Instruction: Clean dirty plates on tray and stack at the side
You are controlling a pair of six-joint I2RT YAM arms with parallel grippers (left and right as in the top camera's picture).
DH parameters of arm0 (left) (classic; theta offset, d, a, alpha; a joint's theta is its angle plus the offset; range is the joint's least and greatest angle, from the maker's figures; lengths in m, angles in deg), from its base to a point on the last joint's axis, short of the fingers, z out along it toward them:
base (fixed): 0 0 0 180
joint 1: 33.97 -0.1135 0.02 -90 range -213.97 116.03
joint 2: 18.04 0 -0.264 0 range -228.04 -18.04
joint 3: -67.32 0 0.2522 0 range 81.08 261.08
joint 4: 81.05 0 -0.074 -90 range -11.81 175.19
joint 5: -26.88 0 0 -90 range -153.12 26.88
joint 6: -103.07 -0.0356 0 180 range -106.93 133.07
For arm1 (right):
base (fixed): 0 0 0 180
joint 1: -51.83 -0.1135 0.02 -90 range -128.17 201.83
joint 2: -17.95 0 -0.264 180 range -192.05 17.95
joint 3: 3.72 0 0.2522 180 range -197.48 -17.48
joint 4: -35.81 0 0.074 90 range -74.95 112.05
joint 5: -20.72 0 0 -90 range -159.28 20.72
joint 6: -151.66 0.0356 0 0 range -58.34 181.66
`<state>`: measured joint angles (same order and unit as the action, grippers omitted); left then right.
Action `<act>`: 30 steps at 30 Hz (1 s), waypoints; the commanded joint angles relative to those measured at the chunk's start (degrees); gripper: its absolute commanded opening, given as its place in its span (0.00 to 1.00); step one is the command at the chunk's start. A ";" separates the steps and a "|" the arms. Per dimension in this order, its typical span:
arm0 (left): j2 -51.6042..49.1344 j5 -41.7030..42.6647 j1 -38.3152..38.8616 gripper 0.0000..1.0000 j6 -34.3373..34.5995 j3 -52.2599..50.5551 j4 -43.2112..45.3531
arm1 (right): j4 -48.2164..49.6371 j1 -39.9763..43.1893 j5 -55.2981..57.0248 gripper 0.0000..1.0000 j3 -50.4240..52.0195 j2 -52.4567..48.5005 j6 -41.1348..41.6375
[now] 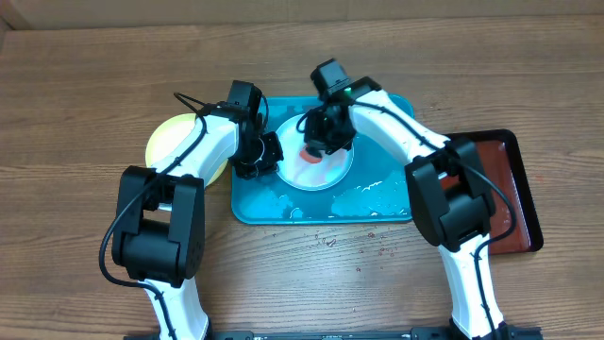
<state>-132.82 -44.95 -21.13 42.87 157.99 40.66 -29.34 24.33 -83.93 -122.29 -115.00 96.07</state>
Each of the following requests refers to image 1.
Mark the red black sponge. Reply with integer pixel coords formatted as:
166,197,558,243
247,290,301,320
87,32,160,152
299,146,323,164

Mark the light blue plate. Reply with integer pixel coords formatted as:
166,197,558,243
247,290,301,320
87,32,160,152
277,114,354,191

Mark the yellow plate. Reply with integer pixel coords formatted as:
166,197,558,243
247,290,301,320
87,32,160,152
144,112,229,189

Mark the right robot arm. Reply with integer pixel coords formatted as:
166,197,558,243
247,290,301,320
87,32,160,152
296,59,517,339

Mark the dark red black tray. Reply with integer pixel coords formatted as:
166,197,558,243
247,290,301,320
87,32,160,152
449,129,544,255

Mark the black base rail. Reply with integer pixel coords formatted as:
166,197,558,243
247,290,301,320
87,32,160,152
123,325,544,340

